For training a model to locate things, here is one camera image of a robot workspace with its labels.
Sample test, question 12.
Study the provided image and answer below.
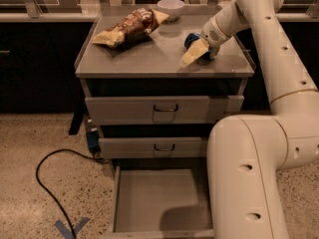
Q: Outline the black cable left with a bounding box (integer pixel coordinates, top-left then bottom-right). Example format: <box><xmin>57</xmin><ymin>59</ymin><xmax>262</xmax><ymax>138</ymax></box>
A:
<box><xmin>35</xmin><ymin>148</ymin><xmax>110</xmax><ymax>239</ymax></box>

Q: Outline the blue pepsi can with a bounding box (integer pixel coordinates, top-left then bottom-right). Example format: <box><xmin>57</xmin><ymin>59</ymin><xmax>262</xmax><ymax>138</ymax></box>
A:
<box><xmin>184</xmin><ymin>33</ymin><xmax>213</xmax><ymax>60</ymax></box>

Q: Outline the dark counter with rail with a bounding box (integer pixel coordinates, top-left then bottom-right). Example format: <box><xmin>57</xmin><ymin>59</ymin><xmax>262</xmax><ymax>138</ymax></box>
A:
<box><xmin>0</xmin><ymin>20</ymin><xmax>319</xmax><ymax>113</ymax></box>

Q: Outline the bottom grey drawer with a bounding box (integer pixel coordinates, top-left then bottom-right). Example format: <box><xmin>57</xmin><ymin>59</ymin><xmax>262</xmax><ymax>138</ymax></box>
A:
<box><xmin>101</xmin><ymin>163</ymin><xmax>214</xmax><ymax>239</ymax></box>

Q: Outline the white bowl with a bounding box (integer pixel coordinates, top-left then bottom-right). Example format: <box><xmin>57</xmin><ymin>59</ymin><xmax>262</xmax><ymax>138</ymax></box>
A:
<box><xmin>158</xmin><ymin>0</ymin><xmax>185</xmax><ymax>22</ymax></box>

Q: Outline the grey drawer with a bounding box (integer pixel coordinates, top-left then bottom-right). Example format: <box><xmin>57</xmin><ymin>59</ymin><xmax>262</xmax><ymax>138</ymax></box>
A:
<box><xmin>99</xmin><ymin>137</ymin><xmax>207</xmax><ymax>158</ymax></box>
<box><xmin>86</xmin><ymin>96</ymin><xmax>244</xmax><ymax>125</ymax></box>
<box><xmin>101</xmin><ymin>163</ymin><xmax>214</xmax><ymax>239</ymax></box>

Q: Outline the brown chip bag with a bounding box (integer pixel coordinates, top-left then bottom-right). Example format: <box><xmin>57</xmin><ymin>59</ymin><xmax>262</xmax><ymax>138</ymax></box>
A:
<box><xmin>93</xmin><ymin>8</ymin><xmax>169</xmax><ymax>49</ymax></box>

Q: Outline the blue power box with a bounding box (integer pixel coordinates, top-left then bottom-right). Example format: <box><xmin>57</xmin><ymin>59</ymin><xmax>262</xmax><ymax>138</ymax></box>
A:
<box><xmin>86</xmin><ymin>130</ymin><xmax>101</xmax><ymax>153</ymax></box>

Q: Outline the blue tape floor mark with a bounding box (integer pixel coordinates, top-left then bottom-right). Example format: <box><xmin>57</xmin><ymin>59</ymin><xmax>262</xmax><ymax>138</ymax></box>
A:
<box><xmin>54</xmin><ymin>216</ymin><xmax>91</xmax><ymax>239</ymax></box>

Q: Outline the grey drawer cabinet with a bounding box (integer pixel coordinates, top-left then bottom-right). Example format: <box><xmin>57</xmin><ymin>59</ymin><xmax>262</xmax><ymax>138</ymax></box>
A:
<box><xmin>74</xmin><ymin>4</ymin><xmax>257</xmax><ymax>239</ymax></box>

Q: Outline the middle grey drawer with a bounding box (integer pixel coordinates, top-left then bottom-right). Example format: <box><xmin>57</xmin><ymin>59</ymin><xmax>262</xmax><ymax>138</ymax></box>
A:
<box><xmin>99</xmin><ymin>137</ymin><xmax>207</xmax><ymax>158</ymax></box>

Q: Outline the top grey drawer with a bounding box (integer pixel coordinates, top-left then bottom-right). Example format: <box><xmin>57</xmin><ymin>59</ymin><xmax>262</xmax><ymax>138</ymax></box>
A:
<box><xmin>86</xmin><ymin>96</ymin><xmax>244</xmax><ymax>125</ymax></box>

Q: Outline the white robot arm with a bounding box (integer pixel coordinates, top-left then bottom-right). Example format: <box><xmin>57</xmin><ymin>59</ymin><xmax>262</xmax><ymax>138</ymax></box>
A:
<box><xmin>180</xmin><ymin>0</ymin><xmax>319</xmax><ymax>239</ymax></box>

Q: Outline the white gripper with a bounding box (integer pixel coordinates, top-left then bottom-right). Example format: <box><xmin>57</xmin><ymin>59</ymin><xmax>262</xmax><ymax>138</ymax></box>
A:
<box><xmin>179</xmin><ymin>17</ymin><xmax>229</xmax><ymax>68</ymax></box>

